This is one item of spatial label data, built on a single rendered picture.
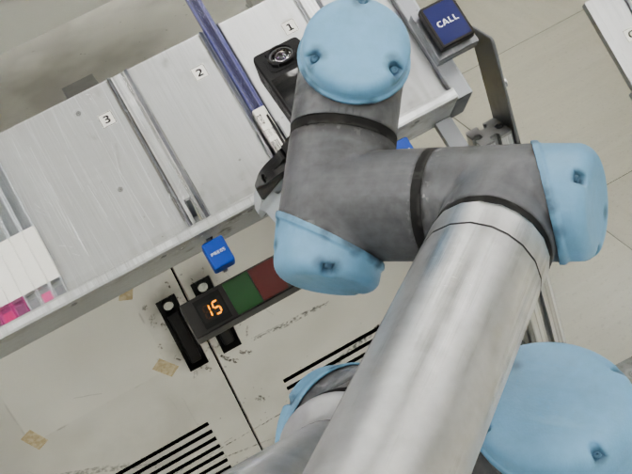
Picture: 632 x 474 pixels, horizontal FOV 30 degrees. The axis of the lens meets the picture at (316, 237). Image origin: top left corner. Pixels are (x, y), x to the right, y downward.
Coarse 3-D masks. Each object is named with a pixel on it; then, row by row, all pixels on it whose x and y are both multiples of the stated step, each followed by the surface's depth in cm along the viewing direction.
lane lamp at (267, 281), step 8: (264, 264) 121; (272, 264) 121; (248, 272) 121; (256, 272) 121; (264, 272) 121; (272, 272) 121; (256, 280) 121; (264, 280) 121; (272, 280) 121; (280, 280) 121; (264, 288) 121; (272, 288) 121; (280, 288) 121; (264, 296) 120
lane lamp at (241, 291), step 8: (232, 280) 121; (240, 280) 121; (248, 280) 121; (224, 288) 121; (232, 288) 121; (240, 288) 121; (248, 288) 121; (232, 296) 120; (240, 296) 120; (248, 296) 120; (256, 296) 120; (232, 304) 120; (240, 304) 120; (248, 304) 120; (256, 304) 120; (240, 312) 120
